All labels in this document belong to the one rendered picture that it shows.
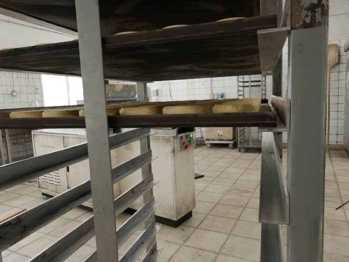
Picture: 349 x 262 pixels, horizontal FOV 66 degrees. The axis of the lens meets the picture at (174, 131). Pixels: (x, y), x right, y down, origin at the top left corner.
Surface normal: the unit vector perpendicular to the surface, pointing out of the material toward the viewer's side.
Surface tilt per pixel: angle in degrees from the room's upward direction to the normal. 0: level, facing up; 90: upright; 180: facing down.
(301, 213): 90
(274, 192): 0
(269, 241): 0
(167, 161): 90
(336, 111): 90
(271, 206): 0
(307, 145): 90
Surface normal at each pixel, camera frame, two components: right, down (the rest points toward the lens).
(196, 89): -0.45, 0.13
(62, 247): 0.95, 0.00
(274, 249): -0.04, -0.99
